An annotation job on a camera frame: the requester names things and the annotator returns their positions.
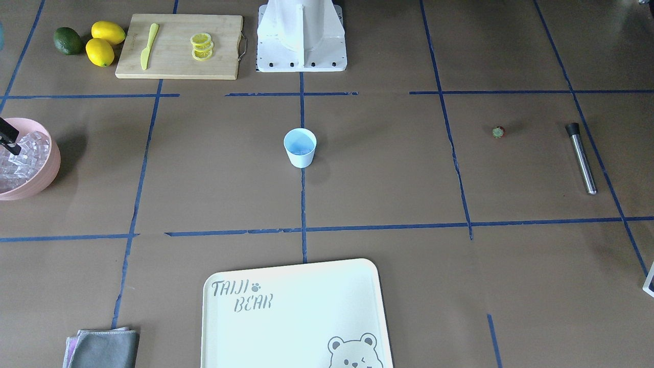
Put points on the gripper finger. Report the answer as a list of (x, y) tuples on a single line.
[(9, 136)]

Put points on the light blue paper cup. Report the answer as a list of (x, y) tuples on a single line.
[(304, 137)]

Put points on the steel muddler black tip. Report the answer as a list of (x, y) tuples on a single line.
[(574, 133)]

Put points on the pile of clear ice cubes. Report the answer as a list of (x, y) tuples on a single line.
[(16, 170)]

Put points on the pink bowl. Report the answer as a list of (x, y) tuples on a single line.
[(49, 170)]

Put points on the green lime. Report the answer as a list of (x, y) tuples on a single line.
[(67, 41)]

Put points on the yellow lemon near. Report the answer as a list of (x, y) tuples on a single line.
[(100, 52)]

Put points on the yellow lemon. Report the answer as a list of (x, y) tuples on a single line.
[(113, 33), (100, 52)]

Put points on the yellow lemon far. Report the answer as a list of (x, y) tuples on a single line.
[(113, 33)]

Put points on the wooden cutting board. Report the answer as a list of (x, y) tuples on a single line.
[(171, 53)]

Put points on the yellow plastic knife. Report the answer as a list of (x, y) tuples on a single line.
[(145, 53)]

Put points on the lemon slices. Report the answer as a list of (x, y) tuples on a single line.
[(202, 46)]

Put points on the folded grey cloth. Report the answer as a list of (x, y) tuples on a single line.
[(102, 348)]

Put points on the cream bear tray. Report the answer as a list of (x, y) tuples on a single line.
[(325, 314)]

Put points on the small strawberry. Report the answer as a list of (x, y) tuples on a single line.
[(498, 132)]

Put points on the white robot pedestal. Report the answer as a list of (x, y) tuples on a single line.
[(300, 36)]

